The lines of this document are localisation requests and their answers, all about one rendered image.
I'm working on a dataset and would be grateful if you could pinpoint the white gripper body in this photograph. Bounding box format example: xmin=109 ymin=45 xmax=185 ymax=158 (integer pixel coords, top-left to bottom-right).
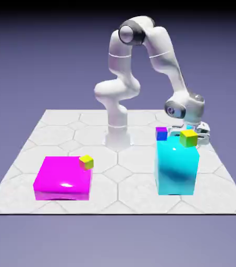
xmin=168 ymin=125 xmax=211 ymax=145

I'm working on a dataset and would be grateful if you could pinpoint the small yellow cube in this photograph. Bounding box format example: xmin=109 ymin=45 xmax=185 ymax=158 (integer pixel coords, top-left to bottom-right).
xmin=179 ymin=129 xmax=199 ymax=148
xmin=79 ymin=154 xmax=94 ymax=171

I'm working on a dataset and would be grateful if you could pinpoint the small blue cube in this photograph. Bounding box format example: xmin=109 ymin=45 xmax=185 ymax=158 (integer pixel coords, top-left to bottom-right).
xmin=155 ymin=126 xmax=168 ymax=141

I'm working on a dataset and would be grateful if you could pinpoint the large cyan box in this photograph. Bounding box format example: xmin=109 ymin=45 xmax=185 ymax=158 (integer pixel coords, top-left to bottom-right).
xmin=154 ymin=134 xmax=200 ymax=196

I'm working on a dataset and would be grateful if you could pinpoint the large magenta box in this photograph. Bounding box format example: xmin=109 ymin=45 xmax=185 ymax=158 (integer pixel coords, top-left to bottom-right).
xmin=32 ymin=156 xmax=93 ymax=201

